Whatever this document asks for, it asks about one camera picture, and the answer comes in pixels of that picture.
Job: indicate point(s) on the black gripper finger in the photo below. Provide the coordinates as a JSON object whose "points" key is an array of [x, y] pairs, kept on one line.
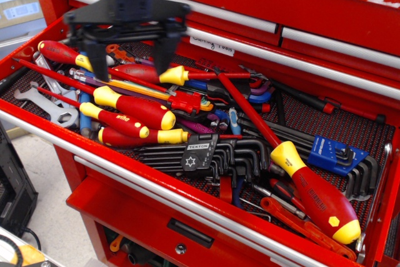
{"points": [[96, 54], [164, 52]]}

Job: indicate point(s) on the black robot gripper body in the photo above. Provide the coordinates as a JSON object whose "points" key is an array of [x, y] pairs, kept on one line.
{"points": [[120, 21]]}

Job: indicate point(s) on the small red yellow Wiha screwdriver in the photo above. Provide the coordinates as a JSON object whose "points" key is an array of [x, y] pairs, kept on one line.
{"points": [[122, 123]]}

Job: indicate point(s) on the back-centre red yellow screwdriver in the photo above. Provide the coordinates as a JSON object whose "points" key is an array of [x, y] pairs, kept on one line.
{"points": [[176, 75]]}

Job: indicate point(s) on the back-left red yellow screwdriver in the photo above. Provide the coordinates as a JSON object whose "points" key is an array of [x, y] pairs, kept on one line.
{"points": [[61, 53]]}

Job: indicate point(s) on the red holder coloured hex keys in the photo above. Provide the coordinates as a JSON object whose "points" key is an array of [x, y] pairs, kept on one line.
{"points": [[189, 103]]}

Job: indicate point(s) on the medium red yellow screwdriver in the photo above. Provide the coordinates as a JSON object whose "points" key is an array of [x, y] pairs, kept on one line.
{"points": [[152, 113]]}

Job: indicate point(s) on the flat steel open wrench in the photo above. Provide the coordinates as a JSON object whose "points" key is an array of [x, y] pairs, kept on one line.
{"points": [[64, 117]]}

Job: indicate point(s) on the black Tekton torx key set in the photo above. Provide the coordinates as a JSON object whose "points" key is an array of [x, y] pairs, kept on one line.
{"points": [[211, 156]]}

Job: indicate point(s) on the red tool chest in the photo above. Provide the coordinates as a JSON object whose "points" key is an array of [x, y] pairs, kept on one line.
{"points": [[372, 24]]}

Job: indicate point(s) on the black equipment case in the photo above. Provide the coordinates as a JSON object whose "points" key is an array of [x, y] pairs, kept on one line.
{"points": [[18, 196]]}

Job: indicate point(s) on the black red long tool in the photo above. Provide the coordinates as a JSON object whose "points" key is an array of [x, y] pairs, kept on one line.
{"points": [[326, 105]]}

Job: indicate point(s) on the small red black screwdriver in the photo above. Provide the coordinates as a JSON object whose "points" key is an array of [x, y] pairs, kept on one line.
{"points": [[284, 195]]}

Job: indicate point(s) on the open red tool drawer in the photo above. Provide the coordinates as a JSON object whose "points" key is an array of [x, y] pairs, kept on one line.
{"points": [[185, 220]]}

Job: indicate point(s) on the large red yellow screwdriver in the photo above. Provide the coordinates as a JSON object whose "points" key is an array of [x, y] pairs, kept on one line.
{"points": [[325, 205]]}

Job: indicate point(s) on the blue holder hex key set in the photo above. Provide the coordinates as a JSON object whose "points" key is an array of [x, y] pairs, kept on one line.
{"points": [[359, 168]]}

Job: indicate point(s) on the orange flat plastic tool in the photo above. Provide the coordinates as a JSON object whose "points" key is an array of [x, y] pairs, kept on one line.
{"points": [[306, 228]]}

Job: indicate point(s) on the blue handled tool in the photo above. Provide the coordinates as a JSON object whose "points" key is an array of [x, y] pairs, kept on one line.
{"points": [[85, 121]]}

